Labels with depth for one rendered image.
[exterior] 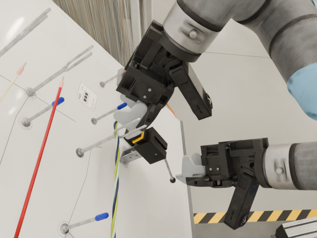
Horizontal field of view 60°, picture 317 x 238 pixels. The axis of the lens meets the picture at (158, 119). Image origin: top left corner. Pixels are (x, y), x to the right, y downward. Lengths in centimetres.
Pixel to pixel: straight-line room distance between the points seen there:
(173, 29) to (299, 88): 18
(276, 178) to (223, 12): 27
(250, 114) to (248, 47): 83
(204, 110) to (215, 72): 200
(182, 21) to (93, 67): 32
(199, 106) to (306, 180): 19
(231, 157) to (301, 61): 25
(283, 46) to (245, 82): 207
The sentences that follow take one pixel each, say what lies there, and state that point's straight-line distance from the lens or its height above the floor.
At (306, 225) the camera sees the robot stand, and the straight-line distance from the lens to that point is 160.
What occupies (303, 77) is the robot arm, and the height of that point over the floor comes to 139.
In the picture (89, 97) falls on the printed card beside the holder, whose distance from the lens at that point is 59.
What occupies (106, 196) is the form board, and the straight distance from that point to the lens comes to 52.
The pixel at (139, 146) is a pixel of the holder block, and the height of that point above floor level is 114.
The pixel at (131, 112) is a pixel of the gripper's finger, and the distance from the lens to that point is 47.
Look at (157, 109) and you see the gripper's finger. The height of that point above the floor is 126.
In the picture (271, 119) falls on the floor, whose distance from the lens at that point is 221.
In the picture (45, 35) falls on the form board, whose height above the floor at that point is 128.
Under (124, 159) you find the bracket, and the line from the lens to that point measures 59.
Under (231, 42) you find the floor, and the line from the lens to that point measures 284.
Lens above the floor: 159
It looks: 51 degrees down
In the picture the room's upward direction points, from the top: straight up
